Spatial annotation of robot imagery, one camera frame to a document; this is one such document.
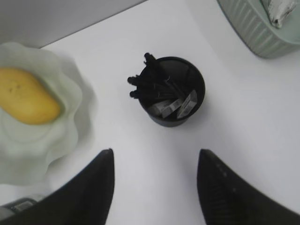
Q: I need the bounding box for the black marker pen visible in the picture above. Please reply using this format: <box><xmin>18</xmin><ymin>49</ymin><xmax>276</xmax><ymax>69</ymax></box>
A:
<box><xmin>127</xmin><ymin>75</ymin><xmax>187</xmax><ymax>98</ymax></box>
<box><xmin>144</xmin><ymin>52</ymin><xmax>177</xmax><ymax>92</ymax></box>
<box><xmin>129</xmin><ymin>89</ymin><xmax>177</xmax><ymax>99</ymax></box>

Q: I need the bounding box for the yellow mango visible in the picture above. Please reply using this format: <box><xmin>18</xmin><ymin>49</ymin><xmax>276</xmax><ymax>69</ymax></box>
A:
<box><xmin>0</xmin><ymin>67</ymin><xmax>61</xmax><ymax>125</ymax></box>

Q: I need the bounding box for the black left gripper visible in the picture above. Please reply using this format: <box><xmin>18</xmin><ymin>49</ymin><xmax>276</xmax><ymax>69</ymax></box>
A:
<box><xmin>0</xmin><ymin>149</ymin><xmax>115</xmax><ymax>225</ymax></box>

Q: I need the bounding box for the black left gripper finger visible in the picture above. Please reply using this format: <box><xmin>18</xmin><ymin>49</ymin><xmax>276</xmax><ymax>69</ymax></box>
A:
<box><xmin>197</xmin><ymin>149</ymin><xmax>300</xmax><ymax>225</ymax></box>

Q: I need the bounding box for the white waste paper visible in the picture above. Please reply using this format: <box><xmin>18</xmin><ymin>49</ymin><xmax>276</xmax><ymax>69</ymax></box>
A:
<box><xmin>260</xmin><ymin>0</ymin><xmax>298</xmax><ymax>29</ymax></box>

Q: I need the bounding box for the black mesh pen holder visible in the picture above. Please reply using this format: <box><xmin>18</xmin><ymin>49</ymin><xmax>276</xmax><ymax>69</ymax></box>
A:
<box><xmin>139</xmin><ymin>56</ymin><xmax>206</xmax><ymax>127</ymax></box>

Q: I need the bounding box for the grey white eraser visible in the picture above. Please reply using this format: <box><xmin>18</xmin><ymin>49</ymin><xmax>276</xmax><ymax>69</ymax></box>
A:
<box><xmin>149</xmin><ymin>100</ymin><xmax>171</xmax><ymax>116</ymax></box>
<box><xmin>177</xmin><ymin>90</ymin><xmax>197</xmax><ymax>119</ymax></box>
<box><xmin>161</xmin><ymin>99</ymin><xmax>183</xmax><ymax>118</ymax></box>

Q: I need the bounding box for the pale green woven basket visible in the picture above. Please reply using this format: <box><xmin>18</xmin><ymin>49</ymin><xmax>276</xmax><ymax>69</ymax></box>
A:
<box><xmin>218</xmin><ymin>0</ymin><xmax>300</xmax><ymax>59</ymax></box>

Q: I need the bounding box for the pale green wavy plate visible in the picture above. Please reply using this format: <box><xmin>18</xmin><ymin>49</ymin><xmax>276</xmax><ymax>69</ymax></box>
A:
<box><xmin>0</xmin><ymin>42</ymin><xmax>94</xmax><ymax>186</ymax></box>

